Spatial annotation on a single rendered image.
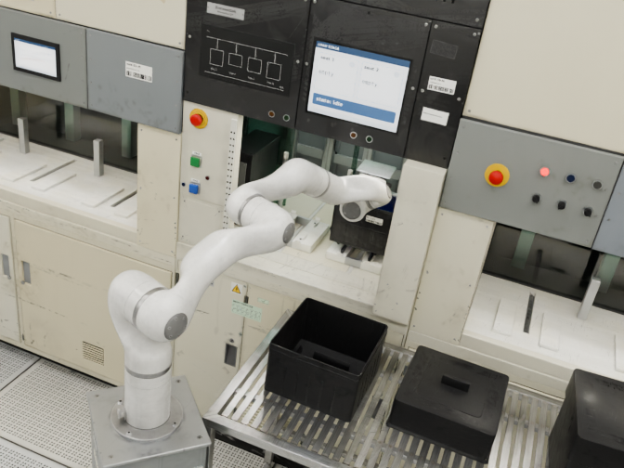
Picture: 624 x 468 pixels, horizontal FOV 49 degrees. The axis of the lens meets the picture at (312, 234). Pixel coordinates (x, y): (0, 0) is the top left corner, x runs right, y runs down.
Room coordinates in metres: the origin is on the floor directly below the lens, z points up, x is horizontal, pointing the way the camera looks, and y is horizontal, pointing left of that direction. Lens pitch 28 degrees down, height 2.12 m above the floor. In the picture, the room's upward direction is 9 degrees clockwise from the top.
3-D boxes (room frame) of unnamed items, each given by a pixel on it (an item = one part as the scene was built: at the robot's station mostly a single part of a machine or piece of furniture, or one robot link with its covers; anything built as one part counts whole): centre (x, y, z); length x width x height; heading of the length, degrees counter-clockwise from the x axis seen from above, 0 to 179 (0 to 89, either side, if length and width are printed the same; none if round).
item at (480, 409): (1.55, -0.47, 0.83); 0.29 x 0.29 x 0.13; 72
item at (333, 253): (2.22, -0.19, 0.89); 0.22 x 0.21 x 0.04; 163
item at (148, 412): (1.35, 0.37, 0.85); 0.19 x 0.19 x 0.18
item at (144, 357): (1.37, 0.39, 1.07); 0.19 x 0.12 x 0.24; 52
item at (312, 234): (2.30, 0.07, 0.89); 0.22 x 0.21 x 0.04; 163
